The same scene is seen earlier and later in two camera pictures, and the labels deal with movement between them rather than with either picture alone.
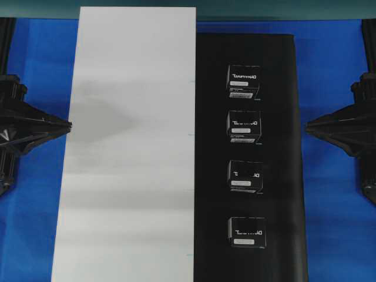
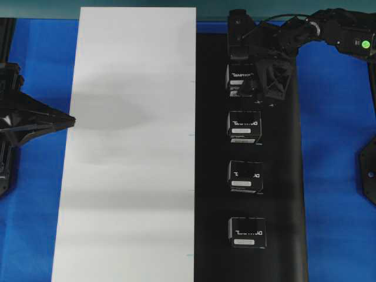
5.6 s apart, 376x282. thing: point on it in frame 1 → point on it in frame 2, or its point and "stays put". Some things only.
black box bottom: (247, 232) stays put
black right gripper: (352, 128) → (271, 43)
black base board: (284, 259) stays put
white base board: (126, 207) stays put
